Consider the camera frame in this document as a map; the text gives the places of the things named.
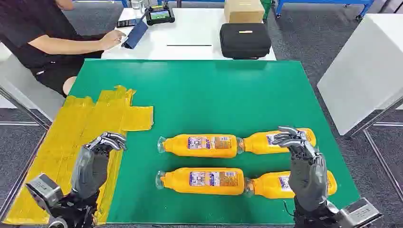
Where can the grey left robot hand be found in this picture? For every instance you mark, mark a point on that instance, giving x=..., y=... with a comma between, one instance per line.
x=89, y=171

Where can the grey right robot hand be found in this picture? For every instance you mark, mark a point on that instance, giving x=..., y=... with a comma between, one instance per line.
x=308, y=182

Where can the orange drink bottle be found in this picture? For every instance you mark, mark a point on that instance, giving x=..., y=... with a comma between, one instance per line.
x=201, y=181
x=267, y=185
x=201, y=146
x=258, y=143

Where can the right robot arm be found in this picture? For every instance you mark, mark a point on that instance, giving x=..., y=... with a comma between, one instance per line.
x=314, y=218

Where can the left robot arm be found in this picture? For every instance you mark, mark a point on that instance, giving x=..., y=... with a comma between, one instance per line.
x=75, y=210

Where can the grey bench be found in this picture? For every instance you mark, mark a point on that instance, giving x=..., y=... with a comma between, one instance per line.
x=28, y=91

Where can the white side table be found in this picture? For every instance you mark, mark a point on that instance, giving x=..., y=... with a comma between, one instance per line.
x=362, y=72

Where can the person's hand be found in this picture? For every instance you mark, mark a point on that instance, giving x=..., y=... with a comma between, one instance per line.
x=111, y=39

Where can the green mat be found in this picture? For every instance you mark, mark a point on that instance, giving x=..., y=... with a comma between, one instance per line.
x=204, y=94

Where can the dark blue folder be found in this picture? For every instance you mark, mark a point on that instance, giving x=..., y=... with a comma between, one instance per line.
x=136, y=36

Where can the black zip case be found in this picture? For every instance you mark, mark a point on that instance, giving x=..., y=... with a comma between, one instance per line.
x=245, y=41

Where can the person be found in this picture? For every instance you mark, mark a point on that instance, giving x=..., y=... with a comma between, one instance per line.
x=28, y=28

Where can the thin black rod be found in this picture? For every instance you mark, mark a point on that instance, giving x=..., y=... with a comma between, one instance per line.
x=189, y=45

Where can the black tablet device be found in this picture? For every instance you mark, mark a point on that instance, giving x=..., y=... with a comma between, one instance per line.
x=160, y=15

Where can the clear glass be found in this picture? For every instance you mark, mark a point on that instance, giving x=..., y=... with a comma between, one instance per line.
x=136, y=3

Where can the green crate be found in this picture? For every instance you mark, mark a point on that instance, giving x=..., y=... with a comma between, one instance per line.
x=267, y=8

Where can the cardboard box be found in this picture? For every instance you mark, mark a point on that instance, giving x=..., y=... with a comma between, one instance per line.
x=244, y=11

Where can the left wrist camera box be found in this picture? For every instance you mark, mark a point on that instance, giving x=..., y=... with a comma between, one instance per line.
x=44, y=190

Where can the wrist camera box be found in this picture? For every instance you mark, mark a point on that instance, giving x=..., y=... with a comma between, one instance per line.
x=359, y=214
x=44, y=190

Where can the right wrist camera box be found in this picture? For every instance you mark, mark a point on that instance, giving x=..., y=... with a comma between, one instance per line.
x=359, y=214

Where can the blue metal frame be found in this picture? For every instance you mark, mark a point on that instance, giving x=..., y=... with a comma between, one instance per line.
x=324, y=2

